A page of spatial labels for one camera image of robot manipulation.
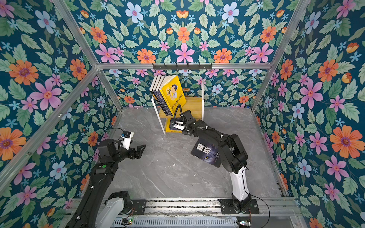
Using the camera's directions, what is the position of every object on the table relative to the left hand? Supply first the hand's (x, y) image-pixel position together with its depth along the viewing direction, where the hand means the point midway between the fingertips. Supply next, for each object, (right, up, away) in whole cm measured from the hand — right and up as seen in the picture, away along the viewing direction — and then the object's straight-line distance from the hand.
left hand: (139, 142), depth 79 cm
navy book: (+18, +8, +5) cm, 21 cm away
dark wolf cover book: (+41, -8, +14) cm, 44 cm away
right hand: (+29, +12, +17) cm, 36 cm away
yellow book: (+19, +28, +2) cm, 34 cm away
